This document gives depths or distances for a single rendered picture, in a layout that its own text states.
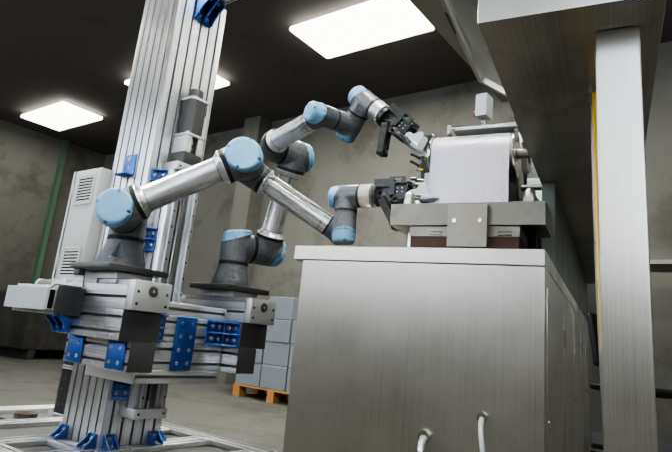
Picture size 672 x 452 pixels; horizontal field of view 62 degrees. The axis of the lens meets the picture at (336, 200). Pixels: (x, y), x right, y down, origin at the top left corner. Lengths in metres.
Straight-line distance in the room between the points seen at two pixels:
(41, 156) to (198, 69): 8.15
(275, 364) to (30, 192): 5.91
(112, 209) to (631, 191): 1.41
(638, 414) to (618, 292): 0.15
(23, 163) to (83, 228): 7.97
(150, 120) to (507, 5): 1.66
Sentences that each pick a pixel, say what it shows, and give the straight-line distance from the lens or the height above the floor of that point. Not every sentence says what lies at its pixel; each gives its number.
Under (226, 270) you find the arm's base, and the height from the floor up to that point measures 0.87.
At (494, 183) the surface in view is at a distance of 1.69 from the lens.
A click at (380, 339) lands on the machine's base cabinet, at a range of 1.43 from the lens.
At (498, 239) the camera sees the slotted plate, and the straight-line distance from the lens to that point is 1.46.
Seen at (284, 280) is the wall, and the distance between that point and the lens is 7.03.
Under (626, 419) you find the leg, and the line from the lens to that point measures 0.83.
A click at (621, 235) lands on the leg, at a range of 0.84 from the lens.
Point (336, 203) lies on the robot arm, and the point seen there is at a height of 1.08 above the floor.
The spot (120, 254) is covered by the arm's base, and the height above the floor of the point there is 0.85.
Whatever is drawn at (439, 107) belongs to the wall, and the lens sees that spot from 6.43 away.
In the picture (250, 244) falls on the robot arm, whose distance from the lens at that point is 2.26.
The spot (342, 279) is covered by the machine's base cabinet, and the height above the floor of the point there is 0.81.
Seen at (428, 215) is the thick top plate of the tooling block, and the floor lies 1.00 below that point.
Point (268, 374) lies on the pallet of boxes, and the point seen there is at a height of 0.26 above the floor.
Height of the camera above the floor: 0.66
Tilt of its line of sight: 14 degrees up
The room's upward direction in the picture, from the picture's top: 5 degrees clockwise
